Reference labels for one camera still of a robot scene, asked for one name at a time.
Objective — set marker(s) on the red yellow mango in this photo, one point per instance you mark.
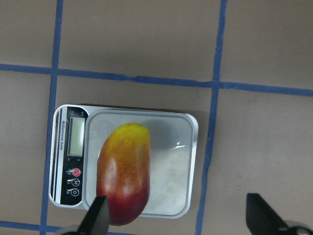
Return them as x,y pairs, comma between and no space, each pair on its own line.
123,172

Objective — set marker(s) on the silver digital kitchen scale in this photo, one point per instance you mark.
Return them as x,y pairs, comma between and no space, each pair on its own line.
78,134

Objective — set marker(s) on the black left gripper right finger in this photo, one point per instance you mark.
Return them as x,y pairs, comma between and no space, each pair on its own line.
261,219

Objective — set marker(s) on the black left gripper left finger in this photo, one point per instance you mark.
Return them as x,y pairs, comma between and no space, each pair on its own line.
96,221

